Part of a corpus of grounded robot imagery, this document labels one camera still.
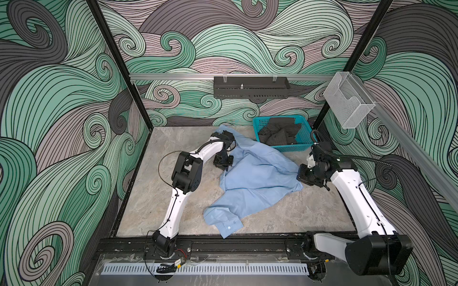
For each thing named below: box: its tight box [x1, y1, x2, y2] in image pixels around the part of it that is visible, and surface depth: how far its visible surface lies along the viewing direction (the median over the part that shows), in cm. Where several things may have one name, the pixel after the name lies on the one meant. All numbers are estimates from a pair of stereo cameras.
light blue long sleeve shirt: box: [203, 125, 303, 239], surface depth 92 cm
